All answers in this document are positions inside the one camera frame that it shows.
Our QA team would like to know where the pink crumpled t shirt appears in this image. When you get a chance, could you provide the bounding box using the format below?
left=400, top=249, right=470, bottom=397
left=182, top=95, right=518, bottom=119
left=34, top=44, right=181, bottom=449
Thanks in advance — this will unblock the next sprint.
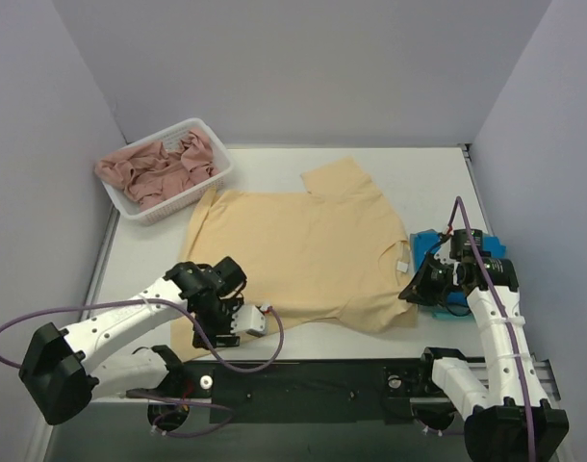
left=94, top=128, right=219, bottom=211

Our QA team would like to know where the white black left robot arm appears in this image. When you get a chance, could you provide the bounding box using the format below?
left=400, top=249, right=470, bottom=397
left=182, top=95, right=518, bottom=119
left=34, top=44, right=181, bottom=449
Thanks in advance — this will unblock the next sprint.
left=19, top=257, right=267, bottom=425

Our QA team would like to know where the yellow t shirt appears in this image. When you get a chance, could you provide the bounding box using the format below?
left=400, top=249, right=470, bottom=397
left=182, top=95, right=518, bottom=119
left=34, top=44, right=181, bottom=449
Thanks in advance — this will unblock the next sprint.
left=179, top=158, right=418, bottom=334

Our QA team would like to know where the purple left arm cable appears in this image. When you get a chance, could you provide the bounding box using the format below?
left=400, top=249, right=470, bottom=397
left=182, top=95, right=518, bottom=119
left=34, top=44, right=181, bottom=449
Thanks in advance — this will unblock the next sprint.
left=0, top=297, right=285, bottom=439

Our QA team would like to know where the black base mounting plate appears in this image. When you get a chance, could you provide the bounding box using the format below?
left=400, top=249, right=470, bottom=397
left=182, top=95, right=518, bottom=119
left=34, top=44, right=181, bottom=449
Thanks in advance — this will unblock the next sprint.
left=146, top=359, right=457, bottom=431

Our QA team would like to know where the blue folded t shirt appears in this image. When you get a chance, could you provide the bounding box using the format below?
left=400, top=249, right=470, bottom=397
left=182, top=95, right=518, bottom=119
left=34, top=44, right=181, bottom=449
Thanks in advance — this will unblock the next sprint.
left=410, top=229, right=506, bottom=271

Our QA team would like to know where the white plastic perforated basket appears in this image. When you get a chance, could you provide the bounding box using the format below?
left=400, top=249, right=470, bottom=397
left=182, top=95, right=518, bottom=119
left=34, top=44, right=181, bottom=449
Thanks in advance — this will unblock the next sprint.
left=94, top=118, right=234, bottom=225

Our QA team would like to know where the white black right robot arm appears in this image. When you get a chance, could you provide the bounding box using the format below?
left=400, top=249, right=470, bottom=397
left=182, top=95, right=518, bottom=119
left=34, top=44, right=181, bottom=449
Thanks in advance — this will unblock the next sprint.
left=400, top=229, right=569, bottom=461

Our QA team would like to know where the teal folded t shirt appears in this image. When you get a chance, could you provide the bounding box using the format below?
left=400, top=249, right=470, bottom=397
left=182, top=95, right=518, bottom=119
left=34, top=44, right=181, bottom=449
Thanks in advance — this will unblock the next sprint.
left=430, top=304, right=472, bottom=321

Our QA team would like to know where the aluminium front frame rail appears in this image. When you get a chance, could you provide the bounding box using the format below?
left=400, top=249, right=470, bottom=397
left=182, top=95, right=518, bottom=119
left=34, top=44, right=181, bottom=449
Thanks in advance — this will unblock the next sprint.
left=467, top=357, right=561, bottom=401

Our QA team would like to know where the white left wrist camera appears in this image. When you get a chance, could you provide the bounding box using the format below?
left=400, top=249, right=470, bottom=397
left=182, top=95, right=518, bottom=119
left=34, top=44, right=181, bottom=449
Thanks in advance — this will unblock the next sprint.
left=230, top=304, right=271, bottom=337

